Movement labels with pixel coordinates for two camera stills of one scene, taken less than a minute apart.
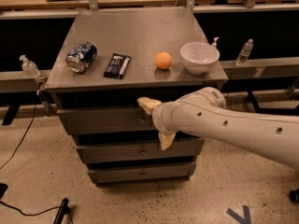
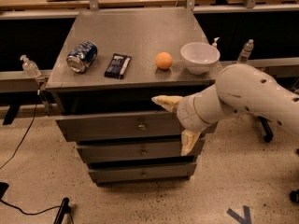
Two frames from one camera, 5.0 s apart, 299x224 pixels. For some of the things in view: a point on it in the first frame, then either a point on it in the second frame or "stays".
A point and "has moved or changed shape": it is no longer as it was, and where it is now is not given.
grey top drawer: x=103 y=120 has moved or changed shape
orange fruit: x=163 y=61 stays
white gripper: x=159 y=118 → x=188 y=115
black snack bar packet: x=117 y=66 stays
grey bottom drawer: x=144 y=174 stays
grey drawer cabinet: x=108 y=59 stays
